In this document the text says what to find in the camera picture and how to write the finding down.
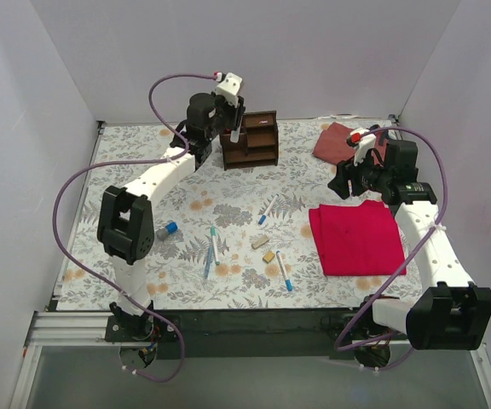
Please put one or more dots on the light blue pen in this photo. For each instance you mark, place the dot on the light blue pen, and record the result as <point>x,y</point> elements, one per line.
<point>208,262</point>

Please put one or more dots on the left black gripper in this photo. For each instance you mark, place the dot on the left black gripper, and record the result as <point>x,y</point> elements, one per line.
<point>235,116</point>

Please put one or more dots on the tan small eraser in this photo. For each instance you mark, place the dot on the tan small eraser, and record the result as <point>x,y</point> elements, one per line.
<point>268,257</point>

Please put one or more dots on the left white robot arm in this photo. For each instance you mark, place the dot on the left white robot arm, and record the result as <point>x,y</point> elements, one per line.
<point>126,229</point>

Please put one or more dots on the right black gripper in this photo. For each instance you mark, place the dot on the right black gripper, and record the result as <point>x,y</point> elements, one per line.
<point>347,180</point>

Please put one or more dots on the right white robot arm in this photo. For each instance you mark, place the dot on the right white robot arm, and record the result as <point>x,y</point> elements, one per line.
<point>452,312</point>

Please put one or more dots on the floral table mat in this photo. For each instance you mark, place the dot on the floral table mat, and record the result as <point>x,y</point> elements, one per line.
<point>232,201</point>

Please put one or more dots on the beige eraser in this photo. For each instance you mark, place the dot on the beige eraser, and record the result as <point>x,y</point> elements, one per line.
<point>260,242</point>

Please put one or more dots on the terracotta folded shirt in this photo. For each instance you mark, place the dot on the terracotta folded shirt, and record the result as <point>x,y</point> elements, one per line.
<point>331,146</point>

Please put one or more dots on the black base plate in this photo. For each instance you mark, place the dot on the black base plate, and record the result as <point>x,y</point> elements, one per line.
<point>232,333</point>

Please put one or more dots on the crimson folded cloth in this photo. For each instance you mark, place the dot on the crimson folded cloth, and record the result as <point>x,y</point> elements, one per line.
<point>361,240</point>

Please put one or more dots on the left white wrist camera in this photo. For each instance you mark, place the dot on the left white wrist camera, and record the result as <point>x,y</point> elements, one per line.
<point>228,86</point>

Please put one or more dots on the blue tipped white pen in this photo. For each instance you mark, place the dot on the blue tipped white pen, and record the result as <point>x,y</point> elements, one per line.
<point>283,270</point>

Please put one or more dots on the green highlighter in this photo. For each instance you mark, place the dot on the green highlighter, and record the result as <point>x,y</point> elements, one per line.
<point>234,136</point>

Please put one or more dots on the teal capped white pen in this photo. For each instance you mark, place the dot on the teal capped white pen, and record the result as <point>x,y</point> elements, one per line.
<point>215,246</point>

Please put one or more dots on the brown wooden desk organizer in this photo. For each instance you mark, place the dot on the brown wooden desk organizer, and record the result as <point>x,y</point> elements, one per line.
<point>258,143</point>

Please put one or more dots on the blue capped white pen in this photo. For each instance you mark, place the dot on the blue capped white pen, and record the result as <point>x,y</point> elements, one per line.
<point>267,210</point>

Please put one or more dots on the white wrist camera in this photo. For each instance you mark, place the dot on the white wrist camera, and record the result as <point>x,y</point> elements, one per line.
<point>228,86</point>
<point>362,140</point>

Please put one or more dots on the blue grey glue stick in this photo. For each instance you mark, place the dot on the blue grey glue stick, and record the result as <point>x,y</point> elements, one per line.
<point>165,232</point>

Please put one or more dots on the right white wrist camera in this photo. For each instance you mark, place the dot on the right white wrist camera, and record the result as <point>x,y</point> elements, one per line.
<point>362,140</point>

